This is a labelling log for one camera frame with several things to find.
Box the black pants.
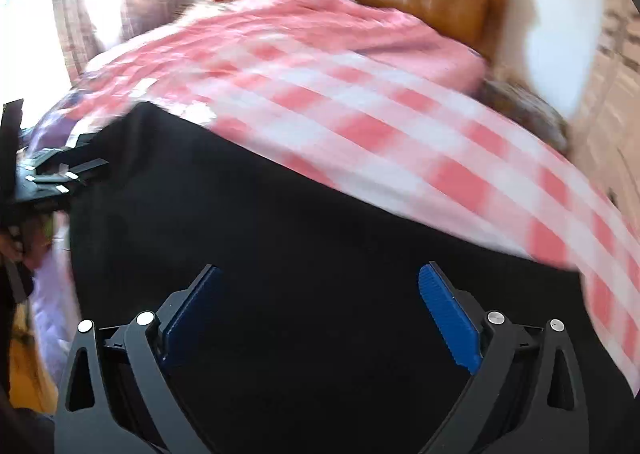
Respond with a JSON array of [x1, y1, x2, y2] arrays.
[[70, 104, 639, 453]]

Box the person's left hand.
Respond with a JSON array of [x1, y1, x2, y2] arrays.
[[1, 215, 53, 272]]

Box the purple floor mat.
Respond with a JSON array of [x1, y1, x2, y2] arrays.
[[30, 219, 81, 386]]

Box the light wooden wardrobe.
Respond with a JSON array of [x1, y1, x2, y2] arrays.
[[570, 0, 640, 229]]

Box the floral nightstand cover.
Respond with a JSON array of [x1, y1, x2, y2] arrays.
[[478, 78, 570, 156]]

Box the pink checkered bed sheet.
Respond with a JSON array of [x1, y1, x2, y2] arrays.
[[28, 0, 639, 388]]

